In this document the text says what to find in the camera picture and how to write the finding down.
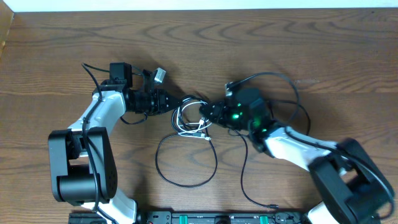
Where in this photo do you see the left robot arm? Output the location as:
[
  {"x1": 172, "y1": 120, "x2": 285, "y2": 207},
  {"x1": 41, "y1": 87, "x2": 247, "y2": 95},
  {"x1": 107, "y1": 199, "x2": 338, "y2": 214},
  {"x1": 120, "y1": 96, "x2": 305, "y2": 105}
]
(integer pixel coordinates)
[{"x1": 48, "y1": 62, "x2": 182, "y2": 223}]

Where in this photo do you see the camera cable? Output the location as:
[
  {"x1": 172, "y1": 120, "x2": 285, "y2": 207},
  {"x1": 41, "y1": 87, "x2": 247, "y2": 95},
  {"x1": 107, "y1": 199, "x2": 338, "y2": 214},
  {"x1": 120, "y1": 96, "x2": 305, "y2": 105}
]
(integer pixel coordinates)
[
  {"x1": 81, "y1": 62, "x2": 121, "y2": 224},
  {"x1": 228, "y1": 72, "x2": 396, "y2": 220}
]

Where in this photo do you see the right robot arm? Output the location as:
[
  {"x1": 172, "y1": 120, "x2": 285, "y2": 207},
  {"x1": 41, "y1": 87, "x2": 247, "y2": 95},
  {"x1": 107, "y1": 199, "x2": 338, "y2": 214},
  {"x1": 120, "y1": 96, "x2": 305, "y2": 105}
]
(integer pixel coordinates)
[{"x1": 200, "y1": 89, "x2": 394, "y2": 223}]

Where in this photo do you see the right camera cable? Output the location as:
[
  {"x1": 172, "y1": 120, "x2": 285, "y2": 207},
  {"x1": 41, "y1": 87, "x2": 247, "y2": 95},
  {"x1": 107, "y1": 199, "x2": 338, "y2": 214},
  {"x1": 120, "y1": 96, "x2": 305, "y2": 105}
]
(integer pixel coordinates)
[{"x1": 228, "y1": 72, "x2": 396, "y2": 220}]

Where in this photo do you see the white cable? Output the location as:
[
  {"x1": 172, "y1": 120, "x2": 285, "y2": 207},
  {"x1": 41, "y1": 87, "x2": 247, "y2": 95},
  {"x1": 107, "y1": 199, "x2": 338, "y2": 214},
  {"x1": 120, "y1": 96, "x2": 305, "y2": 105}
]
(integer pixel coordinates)
[{"x1": 175, "y1": 98, "x2": 213, "y2": 141}]

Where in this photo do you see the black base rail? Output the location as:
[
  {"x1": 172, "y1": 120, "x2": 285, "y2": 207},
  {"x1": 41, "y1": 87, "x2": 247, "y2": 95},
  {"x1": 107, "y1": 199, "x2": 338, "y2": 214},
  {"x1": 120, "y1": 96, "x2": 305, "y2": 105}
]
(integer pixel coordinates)
[{"x1": 68, "y1": 210, "x2": 312, "y2": 224}]

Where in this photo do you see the left camera cable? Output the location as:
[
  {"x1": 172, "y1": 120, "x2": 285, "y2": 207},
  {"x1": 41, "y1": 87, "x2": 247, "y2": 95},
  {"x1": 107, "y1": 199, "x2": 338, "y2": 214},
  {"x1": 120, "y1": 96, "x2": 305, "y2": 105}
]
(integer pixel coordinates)
[{"x1": 81, "y1": 62, "x2": 121, "y2": 224}]

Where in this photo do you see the black cable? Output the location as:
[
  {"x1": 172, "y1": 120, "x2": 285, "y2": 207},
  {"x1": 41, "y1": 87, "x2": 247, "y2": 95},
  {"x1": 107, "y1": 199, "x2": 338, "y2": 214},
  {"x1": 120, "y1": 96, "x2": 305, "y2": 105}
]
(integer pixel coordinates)
[{"x1": 154, "y1": 95, "x2": 312, "y2": 208}]

